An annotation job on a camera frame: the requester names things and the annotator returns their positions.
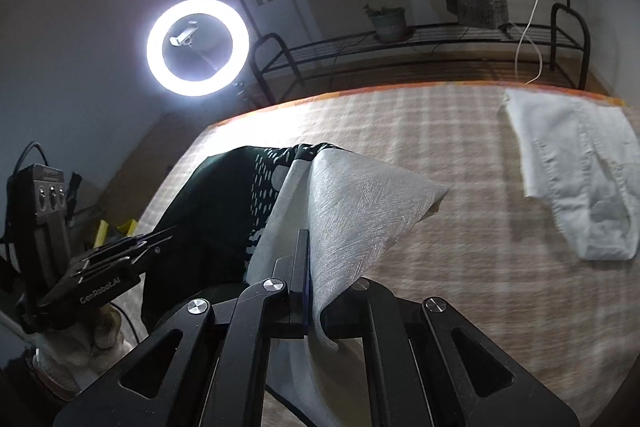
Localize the green white printed t-shirt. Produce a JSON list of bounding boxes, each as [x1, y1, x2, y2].
[[141, 143, 447, 426]]

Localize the black clothes rack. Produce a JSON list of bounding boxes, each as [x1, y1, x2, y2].
[[240, 0, 591, 105]]

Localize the gloved left hand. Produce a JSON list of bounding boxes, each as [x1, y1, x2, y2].
[[32, 305, 132, 401]]

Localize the plaid bed cover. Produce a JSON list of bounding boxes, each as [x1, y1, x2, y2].
[[140, 82, 639, 426]]

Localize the white shorts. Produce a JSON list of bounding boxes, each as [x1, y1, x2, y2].
[[504, 88, 639, 261]]

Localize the potted plant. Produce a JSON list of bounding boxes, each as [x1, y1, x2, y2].
[[363, 4, 408, 43]]

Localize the ring light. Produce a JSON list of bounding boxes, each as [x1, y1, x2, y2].
[[145, 0, 250, 98]]

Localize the white lamp cable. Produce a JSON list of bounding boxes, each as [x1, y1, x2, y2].
[[514, 0, 545, 86]]

